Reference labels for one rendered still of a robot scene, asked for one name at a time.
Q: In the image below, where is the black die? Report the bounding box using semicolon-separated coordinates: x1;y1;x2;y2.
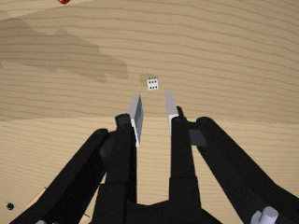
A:
7;203;14;211

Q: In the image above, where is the white die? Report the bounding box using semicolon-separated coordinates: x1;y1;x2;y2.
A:
147;77;159;91

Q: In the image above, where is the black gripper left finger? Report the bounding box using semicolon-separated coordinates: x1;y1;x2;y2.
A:
9;94;144;224

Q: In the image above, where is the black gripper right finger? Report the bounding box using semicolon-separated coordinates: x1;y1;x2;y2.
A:
164;91;299;224

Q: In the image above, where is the tan flat mat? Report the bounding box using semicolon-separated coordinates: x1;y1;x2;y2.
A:
26;187;90;223

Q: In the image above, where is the red die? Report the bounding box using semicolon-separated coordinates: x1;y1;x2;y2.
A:
58;0;70;5

